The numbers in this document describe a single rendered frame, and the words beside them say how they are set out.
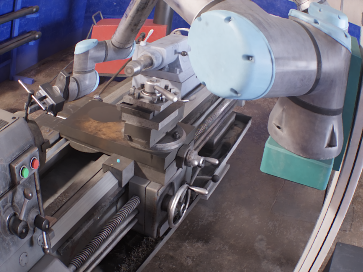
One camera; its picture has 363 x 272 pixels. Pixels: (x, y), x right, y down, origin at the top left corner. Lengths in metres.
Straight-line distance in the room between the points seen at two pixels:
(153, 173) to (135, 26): 0.69
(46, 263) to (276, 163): 0.86
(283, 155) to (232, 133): 2.43
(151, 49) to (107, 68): 2.49
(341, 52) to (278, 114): 0.21
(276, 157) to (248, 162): 2.93
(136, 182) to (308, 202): 1.85
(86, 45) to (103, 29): 3.22
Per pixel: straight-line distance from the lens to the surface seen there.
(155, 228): 1.95
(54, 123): 2.15
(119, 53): 1.56
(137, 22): 1.42
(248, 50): 0.60
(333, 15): 1.21
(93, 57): 1.53
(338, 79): 0.77
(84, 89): 1.55
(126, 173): 1.83
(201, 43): 0.67
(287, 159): 0.80
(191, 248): 2.74
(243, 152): 3.86
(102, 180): 1.77
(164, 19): 4.70
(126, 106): 1.79
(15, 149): 1.11
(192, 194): 2.19
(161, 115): 1.79
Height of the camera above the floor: 1.83
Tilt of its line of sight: 28 degrees down
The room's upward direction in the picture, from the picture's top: 7 degrees clockwise
